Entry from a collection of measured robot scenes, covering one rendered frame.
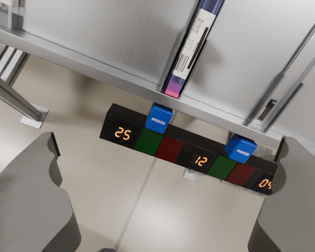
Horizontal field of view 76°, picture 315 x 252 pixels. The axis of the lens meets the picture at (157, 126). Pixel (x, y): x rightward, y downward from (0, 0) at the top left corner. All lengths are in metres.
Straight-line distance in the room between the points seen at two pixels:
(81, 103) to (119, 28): 0.78
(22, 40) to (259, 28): 0.22
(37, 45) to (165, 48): 0.12
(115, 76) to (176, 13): 0.08
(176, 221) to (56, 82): 0.82
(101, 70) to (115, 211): 0.78
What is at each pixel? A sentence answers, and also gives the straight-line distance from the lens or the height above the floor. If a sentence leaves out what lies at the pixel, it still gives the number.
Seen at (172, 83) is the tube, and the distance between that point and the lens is 0.21.
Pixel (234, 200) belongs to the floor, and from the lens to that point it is 1.11.
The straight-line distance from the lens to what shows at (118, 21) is 0.22.
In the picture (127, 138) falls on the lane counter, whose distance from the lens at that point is 0.27.
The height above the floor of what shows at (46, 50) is 0.73.
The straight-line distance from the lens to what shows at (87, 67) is 0.21.
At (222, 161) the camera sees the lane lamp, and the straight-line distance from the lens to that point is 0.30.
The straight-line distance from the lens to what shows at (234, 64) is 0.23.
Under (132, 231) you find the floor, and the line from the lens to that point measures 0.96.
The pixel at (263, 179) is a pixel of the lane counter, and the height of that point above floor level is 0.66.
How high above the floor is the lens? 0.92
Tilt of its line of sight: 72 degrees down
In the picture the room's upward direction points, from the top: 47 degrees clockwise
